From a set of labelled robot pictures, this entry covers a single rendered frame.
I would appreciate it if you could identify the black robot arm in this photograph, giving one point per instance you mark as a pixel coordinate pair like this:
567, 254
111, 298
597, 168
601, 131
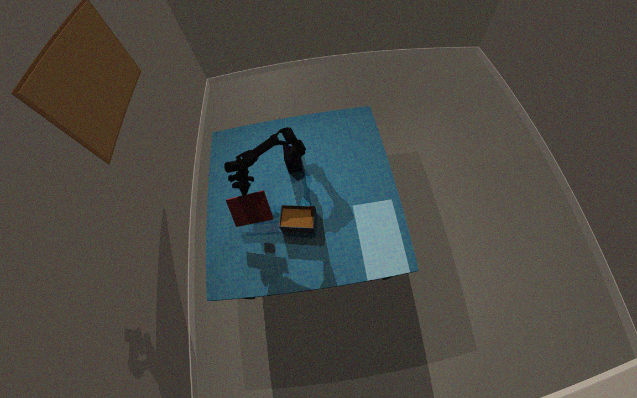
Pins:
249, 157

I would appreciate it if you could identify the dark red panel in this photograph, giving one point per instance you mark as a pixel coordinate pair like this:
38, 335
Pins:
253, 208

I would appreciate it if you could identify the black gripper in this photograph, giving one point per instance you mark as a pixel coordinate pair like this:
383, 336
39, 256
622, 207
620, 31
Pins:
243, 183

